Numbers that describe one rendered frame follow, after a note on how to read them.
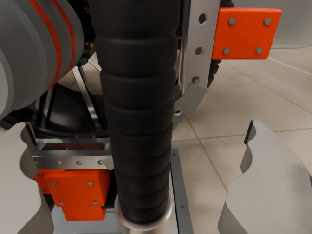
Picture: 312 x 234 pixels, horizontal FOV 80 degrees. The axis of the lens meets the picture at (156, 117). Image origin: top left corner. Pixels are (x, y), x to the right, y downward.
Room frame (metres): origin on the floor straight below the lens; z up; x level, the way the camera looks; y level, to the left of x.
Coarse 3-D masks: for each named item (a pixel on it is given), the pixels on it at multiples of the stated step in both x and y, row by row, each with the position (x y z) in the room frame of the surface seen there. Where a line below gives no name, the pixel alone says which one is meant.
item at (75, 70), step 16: (80, 0) 0.43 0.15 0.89; (80, 16) 0.43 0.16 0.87; (176, 32) 0.46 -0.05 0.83; (80, 64) 0.39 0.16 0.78; (96, 64) 0.39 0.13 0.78; (176, 64) 0.38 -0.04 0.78; (80, 80) 0.39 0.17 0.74; (176, 80) 0.38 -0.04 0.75; (48, 96) 0.39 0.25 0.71; (64, 96) 0.54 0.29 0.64; (80, 96) 0.57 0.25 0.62; (96, 96) 0.59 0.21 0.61; (16, 112) 0.39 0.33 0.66; (32, 112) 0.41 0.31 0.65; (48, 112) 0.39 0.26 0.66; (64, 112) 0.46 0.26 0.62; (80, 112) 0.47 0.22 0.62; (96, 112) 0.39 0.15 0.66; (48, 128) 0.38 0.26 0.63; (64, 128) 0.39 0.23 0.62; (80, 128) 0.40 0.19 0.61; (96, 128) 0.39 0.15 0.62
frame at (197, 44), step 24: (192, 0) 0.29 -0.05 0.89; (216, 0) 0.30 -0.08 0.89; (192, 24) 0.29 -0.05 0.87; (192, 48) 0.29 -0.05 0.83; (192, 72) 0.29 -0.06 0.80; (192, 96) 0.29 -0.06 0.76; (0, 120) 0.34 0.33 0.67; (48, 144) 0.33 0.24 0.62; (72, 144) 0.33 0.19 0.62; (96, 144) 0.33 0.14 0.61; (48, 168) 0.29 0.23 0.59; (72, 168) 0.29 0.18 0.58; (96, 168) 0.29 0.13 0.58
